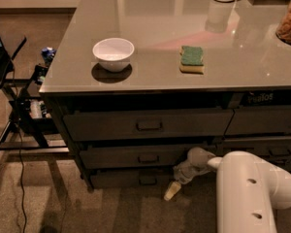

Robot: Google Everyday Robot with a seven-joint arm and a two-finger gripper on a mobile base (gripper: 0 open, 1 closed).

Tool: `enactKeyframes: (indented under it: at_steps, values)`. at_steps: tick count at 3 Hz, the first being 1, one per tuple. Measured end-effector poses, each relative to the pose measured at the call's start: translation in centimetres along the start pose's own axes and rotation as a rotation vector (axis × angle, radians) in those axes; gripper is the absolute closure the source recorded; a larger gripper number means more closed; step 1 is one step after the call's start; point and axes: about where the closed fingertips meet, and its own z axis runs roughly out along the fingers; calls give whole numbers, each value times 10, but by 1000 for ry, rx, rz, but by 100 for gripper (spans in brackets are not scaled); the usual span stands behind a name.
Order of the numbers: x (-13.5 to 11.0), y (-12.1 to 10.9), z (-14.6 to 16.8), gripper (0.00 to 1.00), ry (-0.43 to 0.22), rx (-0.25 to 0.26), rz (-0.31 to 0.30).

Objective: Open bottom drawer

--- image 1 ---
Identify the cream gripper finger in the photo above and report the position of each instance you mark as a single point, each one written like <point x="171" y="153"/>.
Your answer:
<point x="173" y="188"/>

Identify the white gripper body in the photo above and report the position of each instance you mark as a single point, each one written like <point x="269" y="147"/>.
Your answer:
<point x="183" y="175"/>

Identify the drawer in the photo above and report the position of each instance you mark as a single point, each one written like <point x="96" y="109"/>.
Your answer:
<point x="124" y="125"/>
<point x="273" y="149"/>
<point x="260" y="120"/>
<point x="135" y="156"/>
<point x="132" y="177"/>

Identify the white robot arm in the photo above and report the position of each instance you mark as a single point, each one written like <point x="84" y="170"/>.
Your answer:
<point x="248" y="189"/>

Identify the dark drawer cabinet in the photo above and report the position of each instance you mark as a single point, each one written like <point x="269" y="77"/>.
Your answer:
<point x="246" y="65"/>

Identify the green and yellow sponge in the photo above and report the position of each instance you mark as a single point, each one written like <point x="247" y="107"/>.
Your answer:
<point x="191" y="60"/>

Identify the white ceramic bowl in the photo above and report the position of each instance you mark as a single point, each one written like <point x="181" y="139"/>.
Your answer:
<point x="113" y="54"/>

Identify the black laptop stand table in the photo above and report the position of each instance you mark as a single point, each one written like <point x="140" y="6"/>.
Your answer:
<point x="3" y="81"/>

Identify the blue object on cart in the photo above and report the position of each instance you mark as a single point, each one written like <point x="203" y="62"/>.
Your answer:
<point x="48" y="54"/>

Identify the black metal cart frame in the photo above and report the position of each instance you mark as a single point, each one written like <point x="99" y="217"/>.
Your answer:
<point x="30" y="126"/>

